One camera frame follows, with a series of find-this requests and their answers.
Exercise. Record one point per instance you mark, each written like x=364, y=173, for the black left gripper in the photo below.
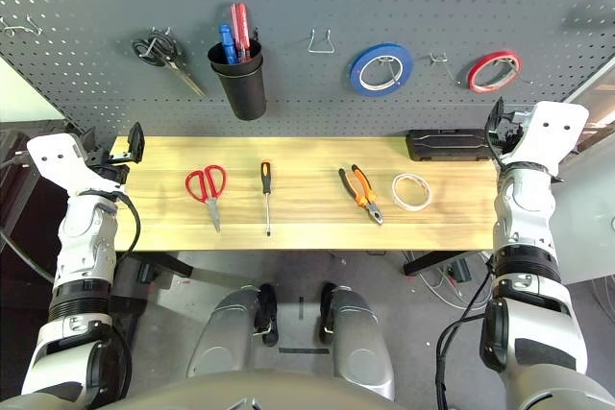
x=113, y=170

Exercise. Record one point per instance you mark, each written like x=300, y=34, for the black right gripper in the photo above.
x=511, y=134

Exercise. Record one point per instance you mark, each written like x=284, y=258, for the white tape roll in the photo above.
x=396, y=196

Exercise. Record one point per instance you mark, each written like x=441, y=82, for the orange black pliers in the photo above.
x=365, y=194

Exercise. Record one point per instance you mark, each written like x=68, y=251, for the orange black screwdriver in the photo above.
x=265, y=175

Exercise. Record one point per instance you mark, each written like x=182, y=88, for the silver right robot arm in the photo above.
x=523, y=227

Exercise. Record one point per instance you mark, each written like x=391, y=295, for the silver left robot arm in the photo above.
x=81, y=237

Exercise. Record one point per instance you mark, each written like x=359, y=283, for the red tape roll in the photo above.
x=475, y=83

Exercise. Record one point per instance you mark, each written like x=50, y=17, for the black tool case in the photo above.
x=447, y=146

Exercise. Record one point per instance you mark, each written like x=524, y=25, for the silver double prong hook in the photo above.
x=439, y=59
x=32, y=25
x=154, y=45

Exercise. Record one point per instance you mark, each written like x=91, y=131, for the black ribbed storage case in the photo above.
x=14, y=146

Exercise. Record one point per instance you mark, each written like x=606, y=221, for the black metal table leg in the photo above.
x=432, y=261
x=168, y=263

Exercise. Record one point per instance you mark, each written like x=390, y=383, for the black plastic cup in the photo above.
x=240, y=88

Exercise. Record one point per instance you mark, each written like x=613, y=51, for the blue tape roll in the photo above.
x=358, y=79

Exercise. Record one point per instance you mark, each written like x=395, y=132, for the light grey panel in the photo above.
x=586, y=237

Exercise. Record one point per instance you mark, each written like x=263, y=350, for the black power adapter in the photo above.
x=460, y=271

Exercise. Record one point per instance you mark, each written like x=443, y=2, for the thin black rod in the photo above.
x=255, y=34

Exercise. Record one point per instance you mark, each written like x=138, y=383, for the silver robot left leg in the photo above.
x=221, y=333

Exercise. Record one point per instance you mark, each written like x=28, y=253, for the silver robot leg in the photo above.
x=221, y=333
x=360, y=343

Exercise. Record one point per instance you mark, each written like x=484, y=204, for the black robot left foot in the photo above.
x=266, y=309

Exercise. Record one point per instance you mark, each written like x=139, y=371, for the black robot foot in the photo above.
x=266, y=309
x=327, y=309

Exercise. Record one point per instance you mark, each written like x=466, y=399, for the short black floor tape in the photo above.
x=301, y=308

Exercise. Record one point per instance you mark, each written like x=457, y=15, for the black robot right foot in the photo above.
x=327, y=309

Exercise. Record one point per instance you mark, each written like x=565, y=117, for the silver robot right leg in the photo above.
x=360, y=343

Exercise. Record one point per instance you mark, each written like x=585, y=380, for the long black floor tape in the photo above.
x=302, y=350

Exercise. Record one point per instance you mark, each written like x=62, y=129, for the grey robot torso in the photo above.
x=250, y=388

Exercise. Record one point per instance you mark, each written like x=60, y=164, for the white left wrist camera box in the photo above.
x=57, y=160

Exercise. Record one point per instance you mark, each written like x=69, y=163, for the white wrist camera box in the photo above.
x=552, y=131
x=57, y=160

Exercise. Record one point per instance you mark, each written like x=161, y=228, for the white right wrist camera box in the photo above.
x=552, y=131

